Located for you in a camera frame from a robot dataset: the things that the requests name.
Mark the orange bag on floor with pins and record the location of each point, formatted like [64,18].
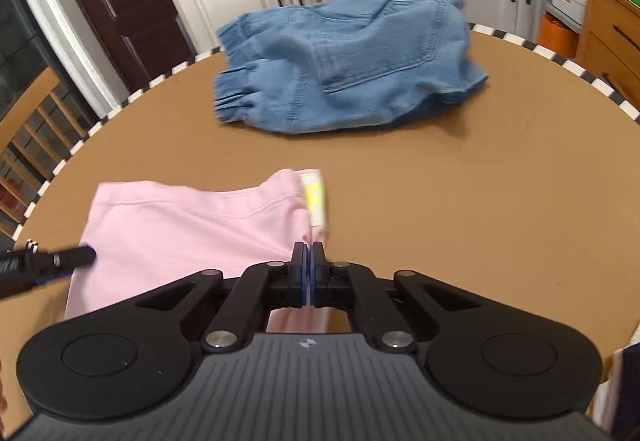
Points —
[555,36]

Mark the pink and white t-shirt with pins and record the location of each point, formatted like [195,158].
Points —
[148,234]

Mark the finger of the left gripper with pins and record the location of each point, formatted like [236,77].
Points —
[25,269]

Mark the blue denim garment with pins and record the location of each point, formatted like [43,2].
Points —
[345,64]

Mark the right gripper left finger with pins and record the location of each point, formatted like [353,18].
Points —
[244,304]

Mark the wooden sideboard with drawers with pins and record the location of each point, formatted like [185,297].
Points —
[608,46]

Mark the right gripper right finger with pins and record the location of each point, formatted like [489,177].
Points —
[355,290]

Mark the navy green knit sweater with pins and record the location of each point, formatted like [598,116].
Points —
[616,405]

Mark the wooden chair at left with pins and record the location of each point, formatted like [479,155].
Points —
[38,133]

